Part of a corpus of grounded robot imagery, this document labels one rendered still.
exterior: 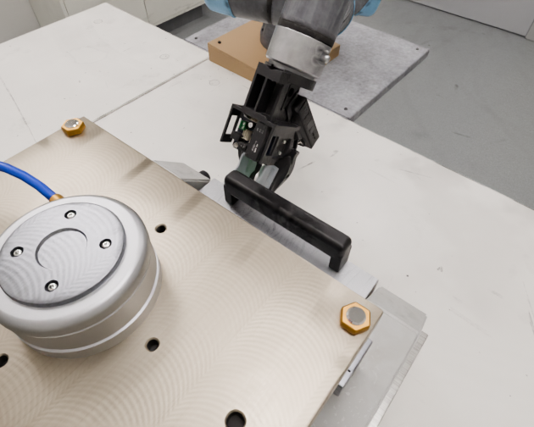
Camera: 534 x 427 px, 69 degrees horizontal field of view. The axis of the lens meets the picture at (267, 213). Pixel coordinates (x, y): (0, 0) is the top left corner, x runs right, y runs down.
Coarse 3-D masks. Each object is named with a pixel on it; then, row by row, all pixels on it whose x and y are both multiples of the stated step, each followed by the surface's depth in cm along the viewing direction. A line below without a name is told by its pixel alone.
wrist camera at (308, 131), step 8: (296, 104) 52; (304, 104) 52; (296, 112) 52; (304, 112) 53; (296, 120) 54; (304, 120) 54; (312, 120) 56; (304, 128) 56; (312, 128) 57; (304, 136) 58; (312, 136) 59; (304, 144) 61; (312, 144) 60
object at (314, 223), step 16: (240, 176) 41; (240, 192) 41; (256, 192) 40; (272, 192) 40; (256, 208) 41; (272, 208) 39; (288, 208) 38; (288, 224) 38; (304, 224) 37; (320, 224) 37; (304, 240) 38; (320, 240) 37; (336, 240) 36; (336, 256) 37
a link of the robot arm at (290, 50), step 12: (276, 36) 47; (288, 36) 46; (300, 36) 46; (276, 48) 47; (288, 48) 46; (300, 48) 46; (312, 48) 46; (324, 48) 47; (276, 60) 47; (288, 60) 47; (300, 60) 47; (312, 60) 47; (324, 60) 48; (300, 72) 48; (312, 72) 48
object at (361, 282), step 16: (208, 192) 45; (224, 192) 45; (240, 208) 44; (256, 224) 42; (272, 224) 42; (288, 240) 41; (304, 256) 40; (320, 256) 40; (336, 272) 38; (352, 272) 38; (352, 288) 37; (368, 288) 37
